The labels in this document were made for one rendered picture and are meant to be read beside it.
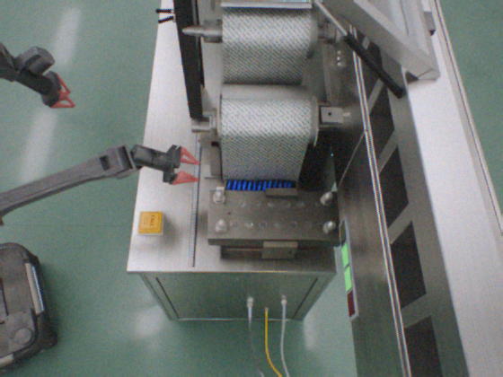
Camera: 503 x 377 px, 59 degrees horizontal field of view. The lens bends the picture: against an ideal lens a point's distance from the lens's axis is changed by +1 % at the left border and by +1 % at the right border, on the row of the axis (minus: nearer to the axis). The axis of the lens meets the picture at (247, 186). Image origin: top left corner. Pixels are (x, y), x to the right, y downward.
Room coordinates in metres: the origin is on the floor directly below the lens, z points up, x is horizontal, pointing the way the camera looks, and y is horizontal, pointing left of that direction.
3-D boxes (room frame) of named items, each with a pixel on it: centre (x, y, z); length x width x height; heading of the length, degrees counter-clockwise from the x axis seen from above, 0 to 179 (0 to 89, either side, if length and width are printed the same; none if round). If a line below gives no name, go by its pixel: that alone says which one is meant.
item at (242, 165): (0.66, -0.04, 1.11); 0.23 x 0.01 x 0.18; 93
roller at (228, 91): (0.84, -0.03, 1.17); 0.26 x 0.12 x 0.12; 93
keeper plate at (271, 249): (0.45, -0.11, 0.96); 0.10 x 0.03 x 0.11; 93
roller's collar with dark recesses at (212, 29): (0.96, 0.12, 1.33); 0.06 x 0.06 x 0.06; 3
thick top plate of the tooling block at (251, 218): (0.54, -0.09, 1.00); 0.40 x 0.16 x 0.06; 93
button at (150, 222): (0.54, 0.31, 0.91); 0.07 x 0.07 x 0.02; 3
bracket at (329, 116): (0.73, -0.21, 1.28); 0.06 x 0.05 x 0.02; 93
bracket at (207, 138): (0.75, 0.13, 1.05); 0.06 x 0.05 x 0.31; 93
